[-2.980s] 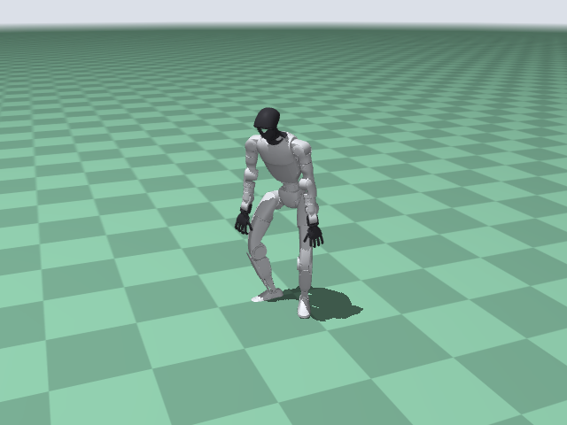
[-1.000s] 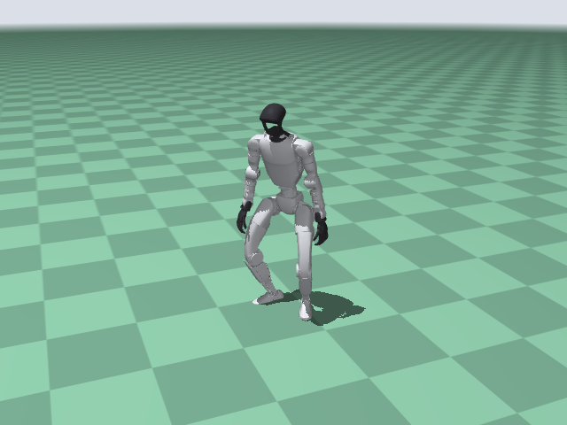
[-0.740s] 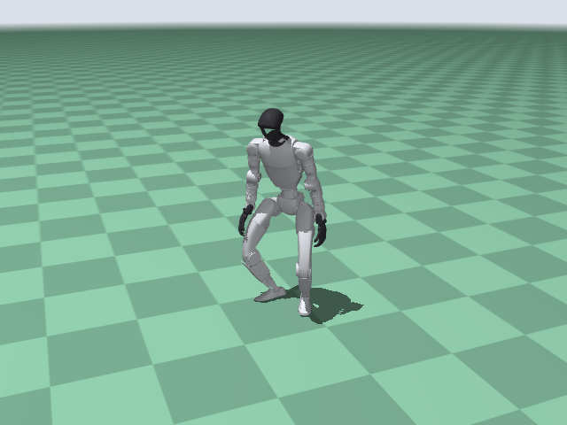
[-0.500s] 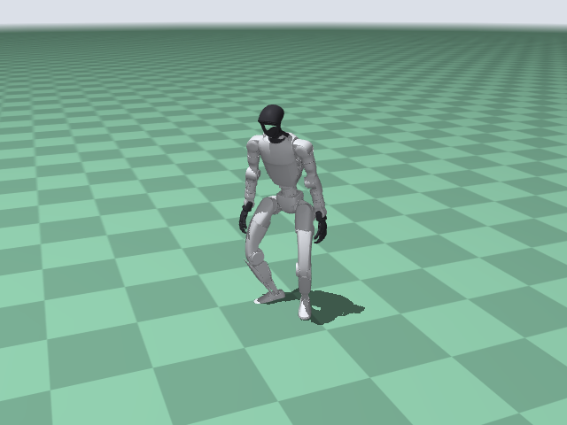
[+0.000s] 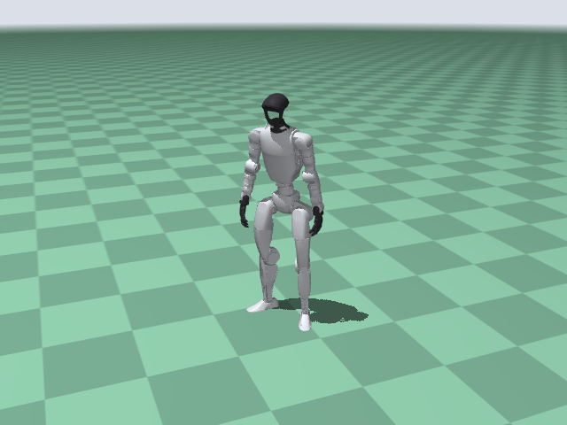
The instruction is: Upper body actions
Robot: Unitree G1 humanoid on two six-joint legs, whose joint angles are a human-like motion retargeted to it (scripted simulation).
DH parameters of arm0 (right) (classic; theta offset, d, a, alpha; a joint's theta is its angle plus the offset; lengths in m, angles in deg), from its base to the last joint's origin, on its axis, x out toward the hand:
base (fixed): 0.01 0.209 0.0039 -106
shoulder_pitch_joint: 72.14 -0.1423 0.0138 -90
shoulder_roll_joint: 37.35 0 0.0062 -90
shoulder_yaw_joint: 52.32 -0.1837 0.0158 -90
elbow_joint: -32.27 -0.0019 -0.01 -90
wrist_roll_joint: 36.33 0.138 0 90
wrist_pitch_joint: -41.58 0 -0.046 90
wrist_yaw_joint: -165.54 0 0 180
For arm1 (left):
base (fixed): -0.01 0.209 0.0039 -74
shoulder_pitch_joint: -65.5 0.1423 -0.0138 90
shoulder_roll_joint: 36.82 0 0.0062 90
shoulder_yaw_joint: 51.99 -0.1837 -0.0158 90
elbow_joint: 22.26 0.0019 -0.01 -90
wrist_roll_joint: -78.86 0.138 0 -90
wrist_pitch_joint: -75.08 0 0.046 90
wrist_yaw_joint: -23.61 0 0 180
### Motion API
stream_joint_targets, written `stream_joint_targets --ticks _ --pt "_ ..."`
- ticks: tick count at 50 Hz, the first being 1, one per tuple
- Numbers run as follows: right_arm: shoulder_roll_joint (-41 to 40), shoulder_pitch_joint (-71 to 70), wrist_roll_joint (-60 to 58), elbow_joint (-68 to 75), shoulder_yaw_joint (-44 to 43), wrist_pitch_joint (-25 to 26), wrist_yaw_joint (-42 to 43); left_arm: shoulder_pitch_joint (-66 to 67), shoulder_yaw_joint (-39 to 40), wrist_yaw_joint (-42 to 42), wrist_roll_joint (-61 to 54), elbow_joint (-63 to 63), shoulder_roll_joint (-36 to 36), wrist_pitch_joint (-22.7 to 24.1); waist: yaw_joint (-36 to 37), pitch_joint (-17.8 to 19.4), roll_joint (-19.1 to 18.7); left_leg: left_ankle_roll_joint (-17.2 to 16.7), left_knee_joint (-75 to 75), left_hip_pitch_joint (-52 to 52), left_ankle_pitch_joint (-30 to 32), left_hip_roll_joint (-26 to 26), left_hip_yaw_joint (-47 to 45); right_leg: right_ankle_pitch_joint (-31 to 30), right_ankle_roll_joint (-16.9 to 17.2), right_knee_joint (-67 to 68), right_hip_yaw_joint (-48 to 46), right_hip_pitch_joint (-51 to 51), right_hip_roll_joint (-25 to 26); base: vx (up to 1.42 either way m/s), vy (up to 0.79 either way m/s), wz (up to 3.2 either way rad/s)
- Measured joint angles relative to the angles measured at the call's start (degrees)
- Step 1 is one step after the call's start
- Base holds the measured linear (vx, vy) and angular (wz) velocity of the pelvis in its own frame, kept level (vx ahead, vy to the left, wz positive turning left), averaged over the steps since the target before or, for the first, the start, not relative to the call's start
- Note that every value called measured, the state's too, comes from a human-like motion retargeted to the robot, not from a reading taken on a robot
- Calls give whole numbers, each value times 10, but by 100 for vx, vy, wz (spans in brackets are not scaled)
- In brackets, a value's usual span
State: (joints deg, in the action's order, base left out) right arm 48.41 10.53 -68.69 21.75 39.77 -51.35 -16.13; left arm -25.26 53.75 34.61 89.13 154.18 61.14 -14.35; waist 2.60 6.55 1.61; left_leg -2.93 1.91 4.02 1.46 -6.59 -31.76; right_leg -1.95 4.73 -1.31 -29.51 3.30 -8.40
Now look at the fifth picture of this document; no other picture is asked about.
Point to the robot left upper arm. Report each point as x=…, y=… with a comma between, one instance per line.
x=304, y=143

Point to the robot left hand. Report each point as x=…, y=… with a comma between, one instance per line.
x=318, y=221

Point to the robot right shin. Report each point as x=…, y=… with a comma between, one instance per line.
x=268, y=277

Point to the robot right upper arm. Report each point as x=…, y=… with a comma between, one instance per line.
x=252, y=165

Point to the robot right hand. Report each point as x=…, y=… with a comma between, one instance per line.
x=243, y=205

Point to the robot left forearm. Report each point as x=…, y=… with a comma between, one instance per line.
x=315, y=192

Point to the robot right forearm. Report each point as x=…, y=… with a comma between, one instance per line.
x=248, y=184

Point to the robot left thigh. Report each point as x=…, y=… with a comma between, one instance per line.
x=301, y=215

